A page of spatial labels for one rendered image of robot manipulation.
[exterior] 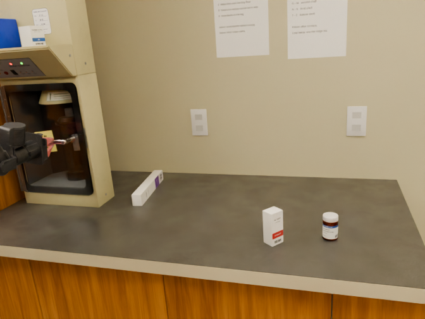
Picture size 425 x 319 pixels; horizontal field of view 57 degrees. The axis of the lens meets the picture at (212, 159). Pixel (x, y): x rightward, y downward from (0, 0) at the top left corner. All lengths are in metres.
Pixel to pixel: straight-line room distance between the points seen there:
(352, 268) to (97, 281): 0.72
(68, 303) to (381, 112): 1.27
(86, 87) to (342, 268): 0.98
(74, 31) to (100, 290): 0.82
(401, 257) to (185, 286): 0.57
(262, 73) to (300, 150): 0.35
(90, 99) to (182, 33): 0.48
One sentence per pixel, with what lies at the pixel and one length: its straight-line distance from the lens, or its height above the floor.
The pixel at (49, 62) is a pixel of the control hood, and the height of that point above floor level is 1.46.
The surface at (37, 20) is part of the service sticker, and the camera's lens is 1.46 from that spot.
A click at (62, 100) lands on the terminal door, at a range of 1.42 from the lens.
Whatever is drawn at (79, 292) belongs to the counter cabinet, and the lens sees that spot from 1.33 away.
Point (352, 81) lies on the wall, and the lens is 1.58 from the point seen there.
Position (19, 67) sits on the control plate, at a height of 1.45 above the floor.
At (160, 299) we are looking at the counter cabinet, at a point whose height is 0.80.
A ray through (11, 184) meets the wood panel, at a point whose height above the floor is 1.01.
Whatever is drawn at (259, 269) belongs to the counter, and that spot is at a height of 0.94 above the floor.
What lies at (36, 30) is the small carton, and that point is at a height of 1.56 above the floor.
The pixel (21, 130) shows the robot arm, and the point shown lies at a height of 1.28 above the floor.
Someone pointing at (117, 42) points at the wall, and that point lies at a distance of 1.79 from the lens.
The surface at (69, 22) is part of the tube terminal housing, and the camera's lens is 1.39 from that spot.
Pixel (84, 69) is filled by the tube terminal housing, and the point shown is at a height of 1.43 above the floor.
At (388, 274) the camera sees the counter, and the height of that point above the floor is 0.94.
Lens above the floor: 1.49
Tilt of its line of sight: 17 degrees down
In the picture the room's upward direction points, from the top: 4 degrees counter-clockwise
